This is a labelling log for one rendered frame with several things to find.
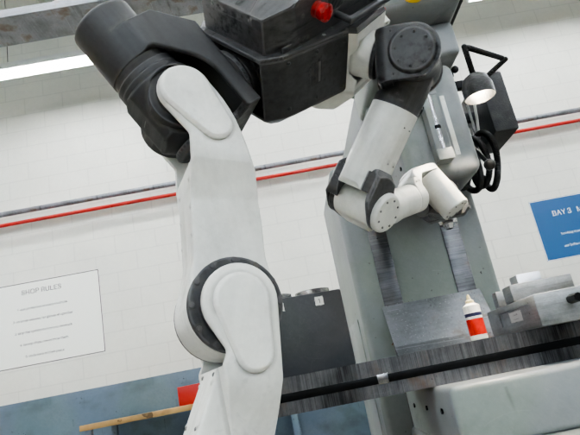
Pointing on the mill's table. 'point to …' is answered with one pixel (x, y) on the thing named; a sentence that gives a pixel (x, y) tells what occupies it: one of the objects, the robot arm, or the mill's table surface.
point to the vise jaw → (536, 287)
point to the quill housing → (463, 152)
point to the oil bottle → (473, 316)
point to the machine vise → (532, 312)
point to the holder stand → (314, 332)
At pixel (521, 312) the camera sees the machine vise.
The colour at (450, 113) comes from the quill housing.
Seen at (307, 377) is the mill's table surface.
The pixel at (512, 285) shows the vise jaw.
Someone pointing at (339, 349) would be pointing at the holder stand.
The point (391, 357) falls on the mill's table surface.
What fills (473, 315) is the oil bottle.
